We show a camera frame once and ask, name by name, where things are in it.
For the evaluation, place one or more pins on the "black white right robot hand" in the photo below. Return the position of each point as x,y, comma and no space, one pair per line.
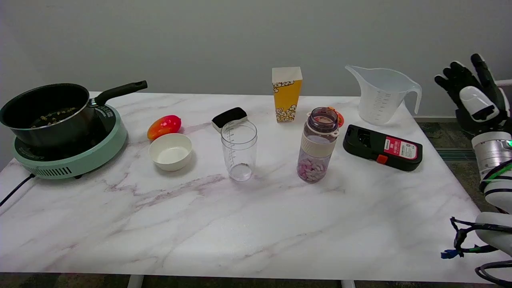
473,100

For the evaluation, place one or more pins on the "clear bottle with pills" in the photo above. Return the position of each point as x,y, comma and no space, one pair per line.
316,148

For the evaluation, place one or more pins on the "translucent plastic measuring jug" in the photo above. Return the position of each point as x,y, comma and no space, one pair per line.
382,96

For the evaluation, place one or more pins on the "black device with red label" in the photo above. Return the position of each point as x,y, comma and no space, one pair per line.
382,147

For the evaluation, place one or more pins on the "small orange red object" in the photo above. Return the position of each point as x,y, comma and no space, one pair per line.
340,117

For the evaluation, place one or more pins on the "yellow popcorn box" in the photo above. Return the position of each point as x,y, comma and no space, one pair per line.
286,94

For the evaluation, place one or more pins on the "clear measuring cup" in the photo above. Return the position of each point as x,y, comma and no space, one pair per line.
239,150

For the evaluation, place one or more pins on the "black white sponge eraser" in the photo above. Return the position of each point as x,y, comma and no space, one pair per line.
229,117

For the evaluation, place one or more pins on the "small white bowl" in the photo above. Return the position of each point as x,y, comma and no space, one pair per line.
170,152

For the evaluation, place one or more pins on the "red orange toy mango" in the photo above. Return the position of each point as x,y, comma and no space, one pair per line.
164,126

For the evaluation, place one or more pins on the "mint green induction cooker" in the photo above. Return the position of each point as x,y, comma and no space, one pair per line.
76,158

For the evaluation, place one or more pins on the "white wall rail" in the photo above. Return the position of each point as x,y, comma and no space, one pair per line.
504,82

